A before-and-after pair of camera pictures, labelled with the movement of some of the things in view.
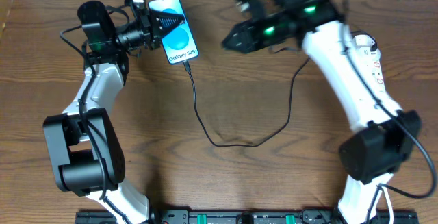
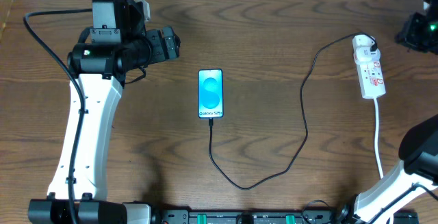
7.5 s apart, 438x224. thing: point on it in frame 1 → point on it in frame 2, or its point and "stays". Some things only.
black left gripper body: [150, 29] → [170, 42]
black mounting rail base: [248, 216] stays
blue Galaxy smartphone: [179, 45] → [210, 93]
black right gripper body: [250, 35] → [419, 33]
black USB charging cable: [259, 142] → [306, 133]
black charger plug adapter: [373, 48] stays
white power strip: [370, 60] stays
